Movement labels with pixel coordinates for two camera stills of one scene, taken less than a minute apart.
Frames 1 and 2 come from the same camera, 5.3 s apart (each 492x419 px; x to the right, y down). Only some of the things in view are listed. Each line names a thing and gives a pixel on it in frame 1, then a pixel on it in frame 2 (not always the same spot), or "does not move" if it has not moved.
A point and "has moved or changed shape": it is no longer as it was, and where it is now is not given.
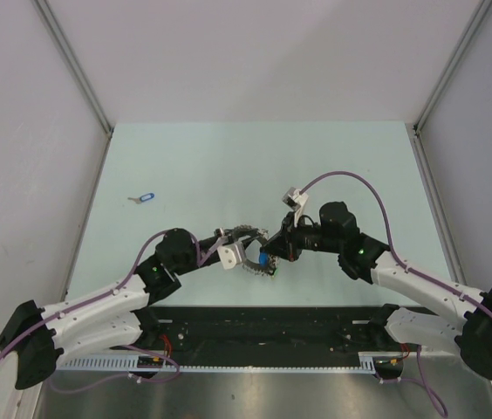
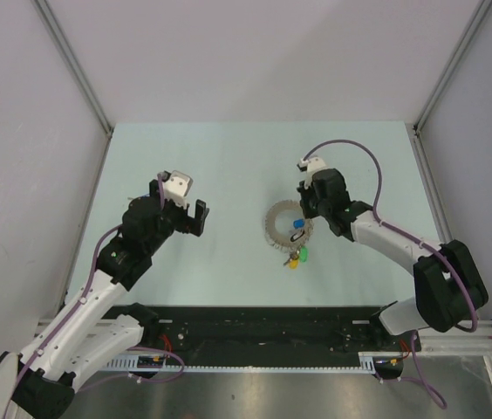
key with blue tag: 142,198 does not move
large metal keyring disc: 250,266 has moved or changed shape
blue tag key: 263,258 has moved or changed shape
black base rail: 269,331 does not move
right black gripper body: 303,237 to 311,207
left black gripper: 220,234 to 187,223
